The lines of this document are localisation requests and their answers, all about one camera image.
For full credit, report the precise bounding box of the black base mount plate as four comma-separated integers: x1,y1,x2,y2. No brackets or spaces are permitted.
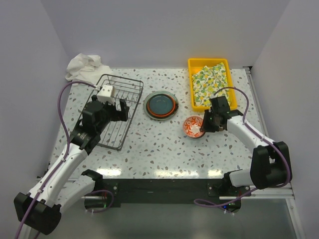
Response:
84,179,251,209

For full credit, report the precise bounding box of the light green bowl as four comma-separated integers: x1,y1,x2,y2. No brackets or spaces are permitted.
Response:
184,133,205,140

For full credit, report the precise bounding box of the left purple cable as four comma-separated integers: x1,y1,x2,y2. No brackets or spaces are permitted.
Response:
14,81,116,239

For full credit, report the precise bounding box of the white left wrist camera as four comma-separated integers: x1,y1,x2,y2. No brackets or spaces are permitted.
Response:
97,85,115,105

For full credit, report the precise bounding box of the lemon print cloth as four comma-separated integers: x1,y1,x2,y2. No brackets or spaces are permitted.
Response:
191,62,231,107

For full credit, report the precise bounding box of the dark teal plate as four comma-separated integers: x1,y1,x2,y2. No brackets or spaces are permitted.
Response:
148,94,175,114

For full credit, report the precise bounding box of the white red patterned bowl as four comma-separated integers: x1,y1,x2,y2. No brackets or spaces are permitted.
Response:
182,116,205,137

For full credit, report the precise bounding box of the light green floral plate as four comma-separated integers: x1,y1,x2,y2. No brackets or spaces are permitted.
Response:
143,91,179,121

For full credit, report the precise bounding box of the yellow plastic bin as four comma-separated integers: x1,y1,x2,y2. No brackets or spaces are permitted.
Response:
188,58,237,112

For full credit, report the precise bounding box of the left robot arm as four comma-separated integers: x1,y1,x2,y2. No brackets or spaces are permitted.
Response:
13,95,130,235

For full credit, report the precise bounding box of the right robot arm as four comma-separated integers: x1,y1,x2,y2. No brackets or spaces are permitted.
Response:
201,96,293,196

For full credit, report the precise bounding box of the black wire dish rack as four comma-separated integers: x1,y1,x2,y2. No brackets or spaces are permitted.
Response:
84,74,145,151

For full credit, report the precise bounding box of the white crumpled towel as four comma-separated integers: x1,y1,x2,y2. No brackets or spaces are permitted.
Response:
65,53,113,85

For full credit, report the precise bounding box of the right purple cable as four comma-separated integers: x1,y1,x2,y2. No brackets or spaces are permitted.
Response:
193,86,293,214

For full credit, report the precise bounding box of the orange plate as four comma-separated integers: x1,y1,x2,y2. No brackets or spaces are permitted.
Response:
146,94,176,118

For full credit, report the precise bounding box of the purple cable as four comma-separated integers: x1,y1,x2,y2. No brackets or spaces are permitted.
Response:
193,86,293,214
14,81,116,239

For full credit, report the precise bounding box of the aluminium frame rail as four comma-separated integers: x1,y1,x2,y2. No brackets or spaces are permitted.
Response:
243,66,306,239

